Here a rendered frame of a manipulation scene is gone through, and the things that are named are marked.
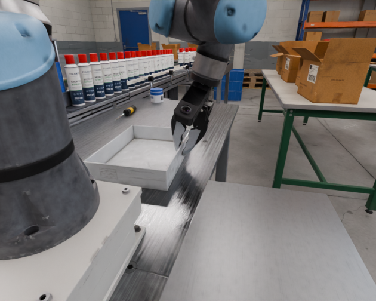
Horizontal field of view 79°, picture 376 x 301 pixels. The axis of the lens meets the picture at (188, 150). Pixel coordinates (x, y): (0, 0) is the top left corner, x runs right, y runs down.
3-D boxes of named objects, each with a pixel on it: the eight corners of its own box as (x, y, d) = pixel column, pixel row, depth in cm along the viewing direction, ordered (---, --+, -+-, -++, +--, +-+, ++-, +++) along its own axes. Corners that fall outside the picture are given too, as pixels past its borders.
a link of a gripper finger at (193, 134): (196, 151, 66) (205, 122, 62) (191, 160, 61) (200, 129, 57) (186, 147, 67) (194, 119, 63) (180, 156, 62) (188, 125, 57)
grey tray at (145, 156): (133, 138, 79) (132, 125, 76) (191, 143, 75) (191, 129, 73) (86, 180, 55) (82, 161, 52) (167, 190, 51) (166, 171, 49)
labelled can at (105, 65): (107, 94, 123) (101, 52, 114) (116, 95, 121) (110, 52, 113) (101, 96, 118) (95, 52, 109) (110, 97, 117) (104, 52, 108)
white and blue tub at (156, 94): (158, 103, 125) (157, 90, 122) (148, 102, 128) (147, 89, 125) (165, 101, 131) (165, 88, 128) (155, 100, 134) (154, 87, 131)
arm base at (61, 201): (42, 171, 39) (24, 116, 35) (120, 189, 35) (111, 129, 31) (-67, 239, 26) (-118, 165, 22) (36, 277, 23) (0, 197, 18)
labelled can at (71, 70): (78, 104, 103) (68, 54, 94) (88, 104, 102) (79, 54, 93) (69, 106, 98) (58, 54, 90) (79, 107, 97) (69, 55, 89)
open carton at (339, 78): (282, 92, 181) (290, 39, 165) (351, 93, 175) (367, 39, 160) (296, 103, 146) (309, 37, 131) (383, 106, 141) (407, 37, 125)
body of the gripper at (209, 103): (208, 122, 64) (224, 79, 58) (202, 132, 56) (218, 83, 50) (183, 111, 64) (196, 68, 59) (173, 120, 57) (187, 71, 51)
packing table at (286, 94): (255, 120, 374) (261, 69, 341) (308, 123, 358) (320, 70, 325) (265, 203, 179) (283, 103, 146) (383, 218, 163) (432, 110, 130)
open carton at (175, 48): (160, 59, 558) (159, 42, 542) (166, 58, 595) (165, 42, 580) (176, 60, 547) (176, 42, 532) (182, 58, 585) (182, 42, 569)
